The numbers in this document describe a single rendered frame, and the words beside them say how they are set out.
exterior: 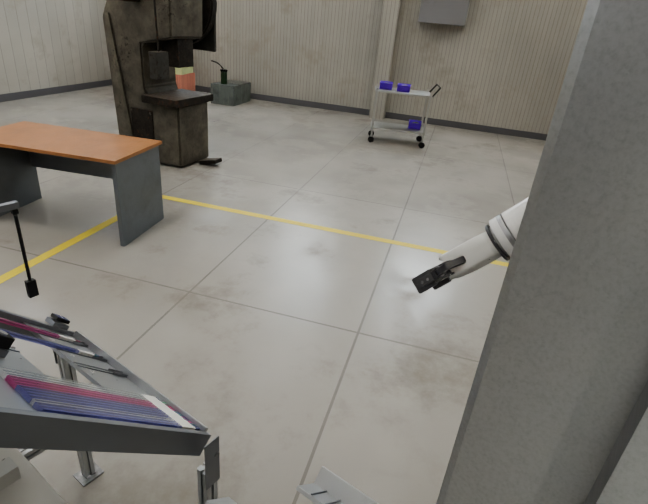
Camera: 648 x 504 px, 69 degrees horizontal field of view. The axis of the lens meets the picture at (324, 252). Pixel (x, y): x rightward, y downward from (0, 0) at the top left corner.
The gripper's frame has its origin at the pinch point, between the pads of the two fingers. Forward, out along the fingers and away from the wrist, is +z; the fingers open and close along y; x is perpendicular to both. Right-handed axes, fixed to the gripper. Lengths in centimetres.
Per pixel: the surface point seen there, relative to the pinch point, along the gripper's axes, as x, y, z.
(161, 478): 11, -45, 156
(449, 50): -441, -802, -14
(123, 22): -432, -242, 228
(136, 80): -388, -264, 262
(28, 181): -274, -144, 325
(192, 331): -57, -116, 180
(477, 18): -451, -794, -83
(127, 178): -199, -147, 213
